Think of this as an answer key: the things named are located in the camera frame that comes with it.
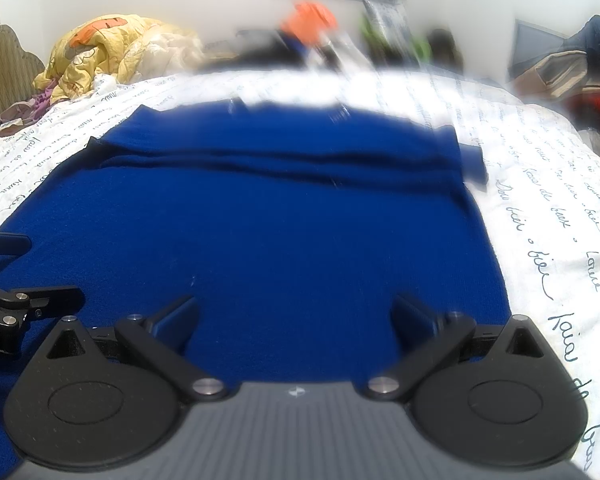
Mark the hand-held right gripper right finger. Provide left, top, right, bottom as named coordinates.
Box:
left=362, top=292, right=556, bottom=403

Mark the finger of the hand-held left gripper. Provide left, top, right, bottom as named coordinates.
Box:
left=0, top=279, right=87, bottom=332
left=0, top=231, right=33, bottom=258

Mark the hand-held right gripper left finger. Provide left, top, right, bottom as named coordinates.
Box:
left=45, top=295, right=230, bottom=403

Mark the blue knit sweater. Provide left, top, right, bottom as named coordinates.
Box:
left=0, top=99, right=512, bottom=480

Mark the pile of dark clothes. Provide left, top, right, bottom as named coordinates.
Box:
left=510, top=13, right=600, bottom=128

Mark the purple cloth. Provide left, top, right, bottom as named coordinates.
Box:
left=0, top=85, right=57, bottom=123

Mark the white script-printed bedspread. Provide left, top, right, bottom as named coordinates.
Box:
left=0, top=67, right=600, bottom=473

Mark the beige padded headboard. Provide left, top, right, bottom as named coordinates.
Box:
left=0, top=0, right=47, bottom=132

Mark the yellow cartoon quilt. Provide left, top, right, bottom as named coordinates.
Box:
left=33, top=16, right=205, bottom=107

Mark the dark olive bag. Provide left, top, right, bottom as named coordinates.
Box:
left=426, top=29, right=465, bottom=70

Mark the black clothing heap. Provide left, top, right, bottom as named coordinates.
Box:
left=204, top=29, right=308, bottom=70

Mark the grey framed board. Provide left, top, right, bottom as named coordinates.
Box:
left=509, top=18, right=572, bottom=86

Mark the blue floral white pillow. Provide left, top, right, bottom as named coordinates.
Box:
left=362, top=0, right=412, bottom=48

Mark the orange plastic bag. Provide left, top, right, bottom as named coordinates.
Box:
left=279, top=2, right=338, bottom=47

